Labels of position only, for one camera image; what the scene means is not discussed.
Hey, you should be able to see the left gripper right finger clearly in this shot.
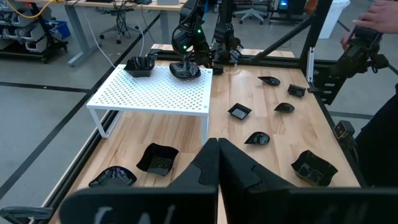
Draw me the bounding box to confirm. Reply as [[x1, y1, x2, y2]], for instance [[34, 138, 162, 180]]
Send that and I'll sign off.
[[218, 138, 398, 224]]

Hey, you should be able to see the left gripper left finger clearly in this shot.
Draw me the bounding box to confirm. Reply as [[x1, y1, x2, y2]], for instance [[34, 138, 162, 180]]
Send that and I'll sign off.
[[58, 138, 220, 224]]

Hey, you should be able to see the black rounded wavy plate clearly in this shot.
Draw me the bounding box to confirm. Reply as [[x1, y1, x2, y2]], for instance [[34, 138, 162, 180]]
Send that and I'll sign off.
[[169, 63, 202, 80], [88, 166, 137, 189], [169, 61, 202, 80]]

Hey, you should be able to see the black square wavy bowl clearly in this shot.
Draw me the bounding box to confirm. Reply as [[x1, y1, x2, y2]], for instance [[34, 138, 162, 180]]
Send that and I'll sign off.
[[123, 55, 156, 78], [136, 142, 180, 177]]

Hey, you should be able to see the black teardrop plate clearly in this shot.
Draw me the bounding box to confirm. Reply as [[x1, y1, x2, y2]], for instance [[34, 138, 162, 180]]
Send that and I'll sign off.
[[244, 131, 271, 146], [257, 76, 281, 87], [273, 102, 295, 113]]

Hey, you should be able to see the black leader arm base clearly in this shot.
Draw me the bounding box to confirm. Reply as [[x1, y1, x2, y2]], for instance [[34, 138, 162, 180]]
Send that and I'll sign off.
[[313, 60, 351, 106]]

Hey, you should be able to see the white perforated metal shelf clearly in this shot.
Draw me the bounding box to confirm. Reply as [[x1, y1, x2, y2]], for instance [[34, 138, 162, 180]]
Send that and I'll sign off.
[[86, 64, 214, 146]]

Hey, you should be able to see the grey office chair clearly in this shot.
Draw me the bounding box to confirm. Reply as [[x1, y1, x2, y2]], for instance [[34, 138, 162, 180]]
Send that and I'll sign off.
[[98, 12, 142, 45], [232, 7, 271, 26]]

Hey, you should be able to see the large black square wavy plate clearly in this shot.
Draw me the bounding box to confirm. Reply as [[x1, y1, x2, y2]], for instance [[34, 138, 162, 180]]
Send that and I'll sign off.
[[290, 149, 339, 187]]

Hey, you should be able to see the black equipment rack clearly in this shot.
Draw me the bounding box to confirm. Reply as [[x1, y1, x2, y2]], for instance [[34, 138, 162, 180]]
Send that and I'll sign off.
[[269, 0, 307, 25]]

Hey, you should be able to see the orange object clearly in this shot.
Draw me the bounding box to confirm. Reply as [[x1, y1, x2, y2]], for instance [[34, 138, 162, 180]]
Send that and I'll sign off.
[[303, 0, 320, 16]]

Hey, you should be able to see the blue plastic bin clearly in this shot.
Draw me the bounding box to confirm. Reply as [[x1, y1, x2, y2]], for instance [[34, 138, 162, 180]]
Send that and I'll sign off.
[[44, 19, 72, 40]]

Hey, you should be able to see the person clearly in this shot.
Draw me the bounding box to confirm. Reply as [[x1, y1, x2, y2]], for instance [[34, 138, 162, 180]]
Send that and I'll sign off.
[[354, 83, 398, 188]]

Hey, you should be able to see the person's hand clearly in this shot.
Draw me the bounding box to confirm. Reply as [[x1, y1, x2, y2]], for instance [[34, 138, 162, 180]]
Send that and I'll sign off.
[[340, 30, 354, 52], [352, 0, 398, 34]]

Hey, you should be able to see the black shelf with grey bins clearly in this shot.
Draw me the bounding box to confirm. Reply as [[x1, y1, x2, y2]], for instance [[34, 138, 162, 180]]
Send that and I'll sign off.
[[0, 5, 70, 65]]

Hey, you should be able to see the black aluminium frame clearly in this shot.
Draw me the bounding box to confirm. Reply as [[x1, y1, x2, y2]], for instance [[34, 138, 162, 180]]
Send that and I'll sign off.
[[29, 0, 371, 224]]

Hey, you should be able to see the white floor cable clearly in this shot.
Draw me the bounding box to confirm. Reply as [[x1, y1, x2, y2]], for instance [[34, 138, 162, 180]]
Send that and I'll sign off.
[[84, 15, 118, 69]]

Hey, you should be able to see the small table-level camera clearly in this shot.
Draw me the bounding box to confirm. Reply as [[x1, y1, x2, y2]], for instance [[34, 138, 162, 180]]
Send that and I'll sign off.
[[333, 119, 357, 147]]

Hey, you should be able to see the white bracket strip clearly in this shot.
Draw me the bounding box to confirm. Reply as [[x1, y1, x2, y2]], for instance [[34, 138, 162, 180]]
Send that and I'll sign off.
[[306, 46, 315, 83]]

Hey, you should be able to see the yellow cable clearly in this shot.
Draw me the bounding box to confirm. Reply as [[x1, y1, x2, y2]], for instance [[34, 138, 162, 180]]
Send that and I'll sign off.
[[4, 0, 66, 19]]

